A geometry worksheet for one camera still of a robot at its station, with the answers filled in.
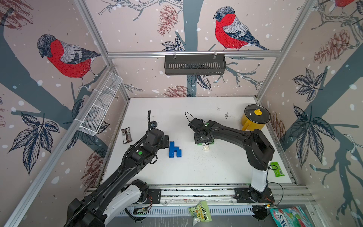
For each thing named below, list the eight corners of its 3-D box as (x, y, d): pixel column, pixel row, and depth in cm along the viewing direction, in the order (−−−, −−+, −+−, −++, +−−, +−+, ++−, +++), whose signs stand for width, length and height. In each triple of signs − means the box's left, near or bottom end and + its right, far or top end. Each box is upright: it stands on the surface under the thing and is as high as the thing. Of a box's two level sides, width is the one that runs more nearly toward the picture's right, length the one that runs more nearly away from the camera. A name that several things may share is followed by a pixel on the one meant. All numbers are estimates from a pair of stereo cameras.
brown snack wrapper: (124, 143, 97) (122, 142, 95) (122, 131, 104) (121, 129, 102) (132, 141, 98) (131, 139, 96) (130, 128, 105) (129, 126, 103)
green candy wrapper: (276, 177, 82) (277, 176, 81) (269, 163, 88) (270, 161, 86) (282, 176, 83) (284, 175, 81) (275, 162, 88) (277, 161, 86)
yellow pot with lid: (246, 136, 98) (253, 126, 88) (232, 121, 107) (237, 110, 97) (266, 125, 105) (274, 114, 94) (251, 112, 113) (257, 100, 103)
